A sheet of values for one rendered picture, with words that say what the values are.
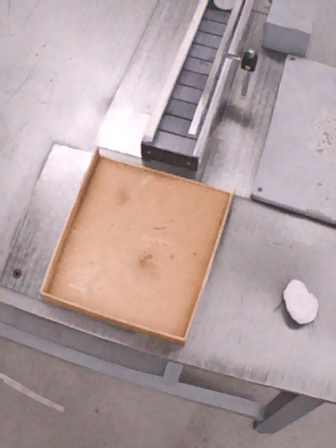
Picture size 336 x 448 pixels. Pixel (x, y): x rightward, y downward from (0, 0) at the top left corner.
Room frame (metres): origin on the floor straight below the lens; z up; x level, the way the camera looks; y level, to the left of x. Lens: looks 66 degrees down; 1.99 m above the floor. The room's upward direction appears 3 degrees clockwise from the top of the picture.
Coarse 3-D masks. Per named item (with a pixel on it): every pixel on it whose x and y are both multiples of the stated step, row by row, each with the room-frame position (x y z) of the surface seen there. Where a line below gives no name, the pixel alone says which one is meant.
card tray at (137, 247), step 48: (96, 192) 0.56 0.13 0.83; (144, 192) 0.57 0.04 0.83; (192, 192) 0.57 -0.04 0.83; (96, 240) 0.47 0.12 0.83; (144, 240) 0.47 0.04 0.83; (192, 240) 0.48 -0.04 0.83; (48, 288) 0.37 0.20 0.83; (96, 288) 0.38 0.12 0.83; (144, 288) 0.39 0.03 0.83; (192, 288) 0.39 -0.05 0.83
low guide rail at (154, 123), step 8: (208, 0) 1.01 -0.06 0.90; (200, 8) 0.97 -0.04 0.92; (200, 16) 0.94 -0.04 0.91; (192, 24) 0.92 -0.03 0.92; (192, 32) 0.90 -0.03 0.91; (192, 40) 0.89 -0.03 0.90; (184, 48) 0.85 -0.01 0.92; (184, 56) 0.83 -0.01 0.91; (176, 64) 0.81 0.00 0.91; (176, 72) 0.79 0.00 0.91; (168, 80) 0.76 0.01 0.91; (168, 88) 0.74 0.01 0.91; (168, 96) 0.73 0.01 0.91; (160, 104) 0.71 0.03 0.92; (160, 112) 0.69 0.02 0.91; (152, 120) 0.67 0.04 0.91; (152, 128) 0.65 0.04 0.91; (152, 136) 0.64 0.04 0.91
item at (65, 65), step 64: (0, 0) 1.05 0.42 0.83; (64, 0) 1.05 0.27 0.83; (128, 0) 1.06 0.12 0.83; (192, 0) 1.07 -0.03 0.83; (256, 0) 1.08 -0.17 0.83; (320, 0) 1.10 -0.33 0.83; (0, 64) 0.86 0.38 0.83; (64, 64) 0.86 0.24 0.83; (128, 64) 0.86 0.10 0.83; (0, 128) 0.70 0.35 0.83; (64, 128) 0.70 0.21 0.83; (128, 128) 0.70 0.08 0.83; (256, 128) 0.72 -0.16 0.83; (0, 192) 0.55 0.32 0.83; (64, 192) 0.56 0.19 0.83; (0, 256) 0.42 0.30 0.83; (256, 256) 0.46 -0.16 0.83; (320, 256) 0.46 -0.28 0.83; (64, 320) 0.32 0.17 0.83; (256, 320) 0.34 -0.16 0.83; (320, 320) 0.34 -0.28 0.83; (320, 384) 0.22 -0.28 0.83
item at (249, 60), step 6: (228, 54) 0.81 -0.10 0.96; (246, 54) 0.80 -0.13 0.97; (252, 54) 0.79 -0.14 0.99; (234, 60) 0.80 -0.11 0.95; (240, 60) 0.80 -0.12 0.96; (246, 60) 0.79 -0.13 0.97; (252, 60) 0.79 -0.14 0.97; (240, 66) 0.79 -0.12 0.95; (246, 66) 0.78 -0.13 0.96; (252, 66) 0.78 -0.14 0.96; (246, 72) 0.79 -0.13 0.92; (252, 72) 0.78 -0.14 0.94; (246, 78) 0.79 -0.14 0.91; (246, 84) 0.79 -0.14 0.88; (246, 90) 0.79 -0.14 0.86
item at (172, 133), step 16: (208, 16) 0.98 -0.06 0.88; (224, 16) 0.98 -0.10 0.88; (208, 32) 0.93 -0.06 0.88; (192, 48) 0.88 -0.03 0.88; (208, 48) 0.88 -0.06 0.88; (192, 64) 0.83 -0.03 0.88; (208, 64) 0.84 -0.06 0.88; (176, 80) 0.79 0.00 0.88; (192, 80) 0.79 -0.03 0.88; (176, 96) 0.75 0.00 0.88; (192, 96) 0.75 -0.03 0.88; (176, 112) 0.71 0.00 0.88; (192, 112) 0.72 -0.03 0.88; (160, 128) 0.67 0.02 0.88; (176, 128) 0.68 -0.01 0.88; (160, 144) 0.64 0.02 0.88; (176, 144) 0.64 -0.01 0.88; (192, 144) 0.64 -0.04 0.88
